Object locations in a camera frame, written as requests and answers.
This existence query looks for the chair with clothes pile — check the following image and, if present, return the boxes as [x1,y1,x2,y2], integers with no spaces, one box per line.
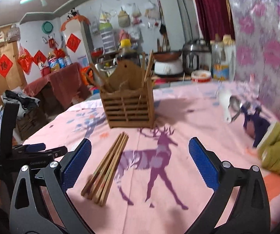
[1,90,48,141]

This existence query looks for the red covered side table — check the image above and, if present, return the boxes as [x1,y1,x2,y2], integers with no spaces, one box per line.
[23,63,91,109]

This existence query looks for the olive and cream knit cloth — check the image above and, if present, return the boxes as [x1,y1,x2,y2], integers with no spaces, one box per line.
[241,102,280,179]

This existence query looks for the pink deer print tablecloth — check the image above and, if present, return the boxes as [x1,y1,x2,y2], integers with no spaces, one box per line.
[20,80,280,234]

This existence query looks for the wooden slatted utensil holder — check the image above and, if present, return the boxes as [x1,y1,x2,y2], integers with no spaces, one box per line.
[100,60,155,128]

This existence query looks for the white refrigerator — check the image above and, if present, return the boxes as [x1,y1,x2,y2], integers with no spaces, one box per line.
[60,13,94,68]

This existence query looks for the dark soy sauce bottle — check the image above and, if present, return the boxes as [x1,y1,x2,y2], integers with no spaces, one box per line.
[117,39,137,60]

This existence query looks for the white ceramic spoon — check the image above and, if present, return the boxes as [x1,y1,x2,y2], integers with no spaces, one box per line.
[217,89,232,123]

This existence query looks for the stacked steamer with green lid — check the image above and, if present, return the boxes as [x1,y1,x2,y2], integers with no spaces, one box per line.
[99,22,116,54]

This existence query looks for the white cooker with frying pan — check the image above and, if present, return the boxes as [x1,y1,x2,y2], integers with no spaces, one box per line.
[153,50,183,77]

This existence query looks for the red white bowl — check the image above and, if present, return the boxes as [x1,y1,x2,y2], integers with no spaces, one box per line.
[191,70,211,83]

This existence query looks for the clear oil bottle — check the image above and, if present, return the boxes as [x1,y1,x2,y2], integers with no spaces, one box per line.
[212,33,229,81]

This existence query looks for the black silver pressure cooker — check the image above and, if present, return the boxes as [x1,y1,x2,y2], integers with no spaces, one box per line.
[182,39,212,74]

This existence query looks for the dark red curtain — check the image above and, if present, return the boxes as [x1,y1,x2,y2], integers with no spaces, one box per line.
[195,0,235,41]

